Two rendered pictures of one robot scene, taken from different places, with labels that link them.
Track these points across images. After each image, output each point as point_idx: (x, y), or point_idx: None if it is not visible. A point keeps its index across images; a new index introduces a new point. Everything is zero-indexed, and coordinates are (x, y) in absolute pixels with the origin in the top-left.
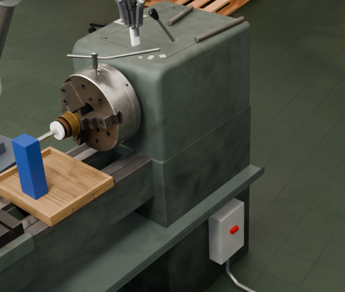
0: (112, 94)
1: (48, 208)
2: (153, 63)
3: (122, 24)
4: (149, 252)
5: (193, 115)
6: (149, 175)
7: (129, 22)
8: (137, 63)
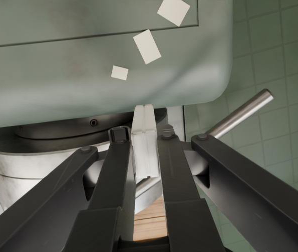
0: (156, 184)
1: (154, 232)
2: (188, 73)
3: None
4: None
5: None
6: None
7: (135, 185)
8: (134, 97)
